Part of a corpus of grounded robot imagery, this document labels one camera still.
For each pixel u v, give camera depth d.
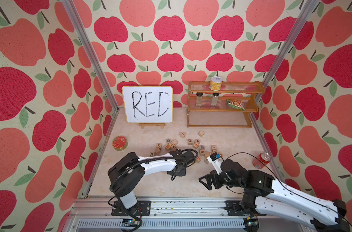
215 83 0.88
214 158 0.64
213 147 0.95
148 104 0.99
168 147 0.96
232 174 0.52
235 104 0.96
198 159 0.90
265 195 0.49
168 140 0.98
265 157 0.82
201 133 1.04
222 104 1.25
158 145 0.96
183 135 1.01
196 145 0.96
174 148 0.95
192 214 0.73
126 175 0.46
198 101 0.98
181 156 0.69
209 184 0.62
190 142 0.98
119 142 0.96
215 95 0.96
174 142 0.98
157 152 0.93
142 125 1.07
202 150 0.93
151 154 0.91
